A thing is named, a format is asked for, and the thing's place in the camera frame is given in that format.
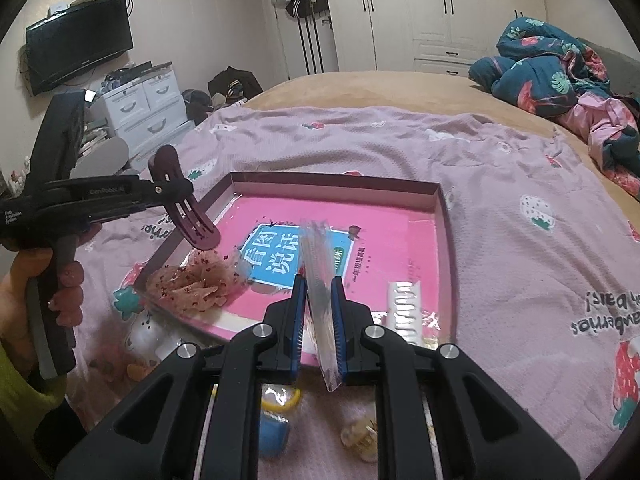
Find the maroon hair clip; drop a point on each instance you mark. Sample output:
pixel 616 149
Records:
pixel 200 232

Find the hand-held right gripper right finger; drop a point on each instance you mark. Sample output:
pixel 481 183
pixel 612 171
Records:
pixel 337 325

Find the tan bed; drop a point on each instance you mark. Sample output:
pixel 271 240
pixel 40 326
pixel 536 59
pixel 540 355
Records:
pixel 380 90

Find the clear packet of hair pins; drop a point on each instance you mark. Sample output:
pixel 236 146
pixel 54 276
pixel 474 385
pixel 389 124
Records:
pixel 320 270

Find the white hair comb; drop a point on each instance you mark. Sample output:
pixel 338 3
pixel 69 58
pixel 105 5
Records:
pixel 405 305

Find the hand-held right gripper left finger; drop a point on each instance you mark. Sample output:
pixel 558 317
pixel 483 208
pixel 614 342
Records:
pixel 299 310

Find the pile of dark bags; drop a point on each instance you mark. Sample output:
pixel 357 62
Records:
pixel 230 85

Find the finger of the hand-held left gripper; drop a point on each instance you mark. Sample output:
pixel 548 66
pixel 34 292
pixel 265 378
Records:
pixel 125 191

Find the white drawer cabinet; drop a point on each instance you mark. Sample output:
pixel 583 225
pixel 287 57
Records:
pixel 145 105

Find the white wardrobe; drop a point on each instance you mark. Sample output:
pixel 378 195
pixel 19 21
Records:
pixel 440 10

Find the grey oval cushion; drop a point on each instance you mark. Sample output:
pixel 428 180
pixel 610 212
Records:
pixel 100 157

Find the clear plastic packet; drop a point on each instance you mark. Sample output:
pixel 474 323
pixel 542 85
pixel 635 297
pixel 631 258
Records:
pixel 147 335

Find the clear hair claw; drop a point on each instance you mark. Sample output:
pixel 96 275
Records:
pixel 360 440

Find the pink strawberry blanket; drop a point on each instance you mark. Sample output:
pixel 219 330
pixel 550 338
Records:
pixel 525 270

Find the white door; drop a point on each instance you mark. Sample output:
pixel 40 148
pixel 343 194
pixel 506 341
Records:
pixel 320 45

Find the floral teal quilt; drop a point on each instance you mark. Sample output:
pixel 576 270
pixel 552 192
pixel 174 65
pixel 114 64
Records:
pixel 540 75

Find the person's left hand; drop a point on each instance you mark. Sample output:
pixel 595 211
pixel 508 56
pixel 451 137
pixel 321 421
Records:
pixel 67 300

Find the white router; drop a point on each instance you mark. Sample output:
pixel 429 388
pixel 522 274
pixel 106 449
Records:
pixel 65 6

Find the blue small item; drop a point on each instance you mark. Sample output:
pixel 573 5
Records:
pixel 275 435

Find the person's left forearm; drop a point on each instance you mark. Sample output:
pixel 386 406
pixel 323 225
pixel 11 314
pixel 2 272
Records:
pixel 20 400

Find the black television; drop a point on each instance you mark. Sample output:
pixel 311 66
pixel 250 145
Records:
pixel 75 45

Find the pink cardboard box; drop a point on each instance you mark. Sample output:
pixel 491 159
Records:
pixel 400 240

